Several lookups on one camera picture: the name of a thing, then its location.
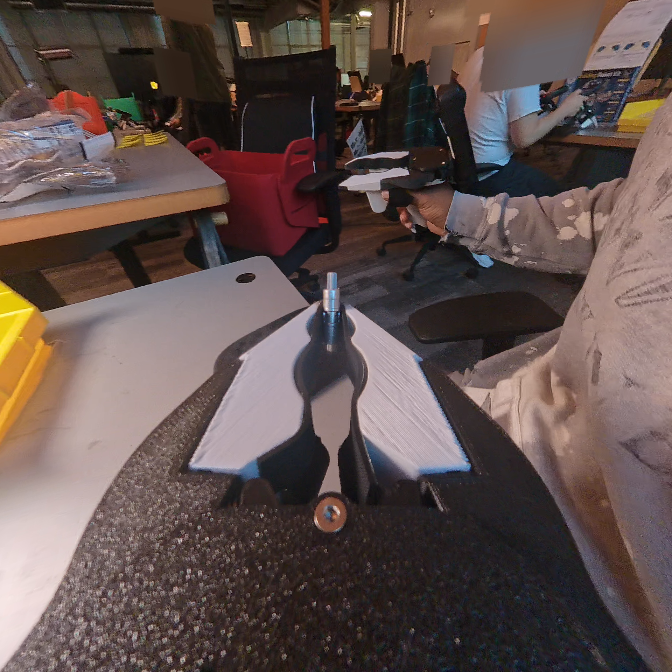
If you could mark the black office chair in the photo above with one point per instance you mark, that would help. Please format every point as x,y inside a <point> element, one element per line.
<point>289,95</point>
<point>420,105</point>

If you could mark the person's right hand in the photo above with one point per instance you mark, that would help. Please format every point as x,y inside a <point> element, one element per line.
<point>431,205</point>

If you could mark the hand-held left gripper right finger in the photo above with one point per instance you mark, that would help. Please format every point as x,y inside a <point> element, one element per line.
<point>404,410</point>

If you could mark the wooden table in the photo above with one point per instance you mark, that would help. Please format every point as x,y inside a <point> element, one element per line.
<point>126,189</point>

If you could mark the black swivel chair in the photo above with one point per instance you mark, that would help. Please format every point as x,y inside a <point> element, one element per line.
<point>483,315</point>

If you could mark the grey desk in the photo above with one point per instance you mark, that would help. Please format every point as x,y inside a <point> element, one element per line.
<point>105,399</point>

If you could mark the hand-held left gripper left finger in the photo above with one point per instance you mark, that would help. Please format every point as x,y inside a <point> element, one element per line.
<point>257,410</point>

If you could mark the grey axle pin piece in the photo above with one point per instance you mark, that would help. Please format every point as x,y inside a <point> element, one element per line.
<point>331,299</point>

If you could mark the empty yellow bin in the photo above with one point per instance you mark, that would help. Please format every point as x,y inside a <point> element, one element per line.
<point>16,357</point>

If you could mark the person's right forearm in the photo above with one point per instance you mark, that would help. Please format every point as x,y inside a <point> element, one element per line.
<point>525,221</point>

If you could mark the clear plastic bags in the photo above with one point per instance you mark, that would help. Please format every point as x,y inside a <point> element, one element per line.
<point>42,147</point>

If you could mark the printed product box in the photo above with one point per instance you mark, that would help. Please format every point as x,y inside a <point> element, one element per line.
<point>620,53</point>

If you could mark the red fabric bag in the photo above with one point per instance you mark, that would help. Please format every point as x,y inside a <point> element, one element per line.
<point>257,200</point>

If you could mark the orange object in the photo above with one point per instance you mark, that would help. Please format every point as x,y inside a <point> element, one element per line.
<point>79,107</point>

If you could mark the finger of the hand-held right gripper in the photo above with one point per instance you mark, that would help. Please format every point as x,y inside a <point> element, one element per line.
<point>378,183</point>
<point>378,161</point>

